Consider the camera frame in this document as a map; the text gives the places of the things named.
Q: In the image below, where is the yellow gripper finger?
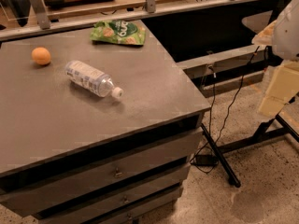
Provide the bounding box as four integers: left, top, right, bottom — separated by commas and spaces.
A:
257, 61, 299, 119

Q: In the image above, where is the clear blue plastic water bottle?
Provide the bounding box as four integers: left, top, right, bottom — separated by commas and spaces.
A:
65, 61, 124, 99

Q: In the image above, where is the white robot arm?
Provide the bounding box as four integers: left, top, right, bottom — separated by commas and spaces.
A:
252, 0, 299, 119

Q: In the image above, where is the green rice chip bag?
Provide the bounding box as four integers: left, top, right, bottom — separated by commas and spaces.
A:
90, 20, 146, 46

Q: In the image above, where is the black power adapter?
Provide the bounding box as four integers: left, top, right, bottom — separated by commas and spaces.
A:
194, 155, 218, 166

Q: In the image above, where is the grey drawer cabinet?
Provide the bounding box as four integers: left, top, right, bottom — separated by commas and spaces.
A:
0, 30, 209, 224

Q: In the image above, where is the orange fruit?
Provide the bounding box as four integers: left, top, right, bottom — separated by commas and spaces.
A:
31, 47, 51, 65

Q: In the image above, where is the wooden shelf with metal rails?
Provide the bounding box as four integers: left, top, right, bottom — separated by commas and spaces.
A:
0, 0, 259, 42

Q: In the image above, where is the black metal table leg frame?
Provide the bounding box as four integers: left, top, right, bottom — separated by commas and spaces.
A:
192, 113, 299, 188

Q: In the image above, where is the black cable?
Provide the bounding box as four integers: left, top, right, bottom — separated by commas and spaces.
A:
189, 45, 269, 175

